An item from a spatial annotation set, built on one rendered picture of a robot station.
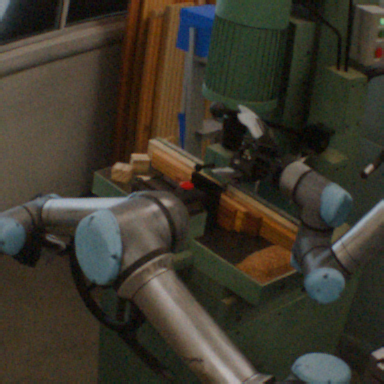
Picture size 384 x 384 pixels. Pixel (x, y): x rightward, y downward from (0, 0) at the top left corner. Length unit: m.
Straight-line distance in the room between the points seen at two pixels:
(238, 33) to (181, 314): 0.78
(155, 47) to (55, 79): 0.41
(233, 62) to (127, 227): 0.67
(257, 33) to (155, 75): 1.58
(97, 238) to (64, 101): 2.18
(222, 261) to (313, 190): 0.38
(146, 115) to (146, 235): 2.12
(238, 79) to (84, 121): 1.78
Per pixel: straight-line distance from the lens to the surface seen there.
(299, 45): 2.13
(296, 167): 1.80
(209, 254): 2.08
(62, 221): 1.80
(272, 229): 2.14
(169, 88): 3.58
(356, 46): 2.22
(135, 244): 1.47
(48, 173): 3.72
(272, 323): 2.29
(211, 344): 1.44
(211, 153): 2.18
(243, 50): 2.02
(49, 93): 3.54
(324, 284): 1.67
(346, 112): 2.16
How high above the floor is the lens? 1.95
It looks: 27 degrees down
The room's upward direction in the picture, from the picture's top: 9 degrees clockwise
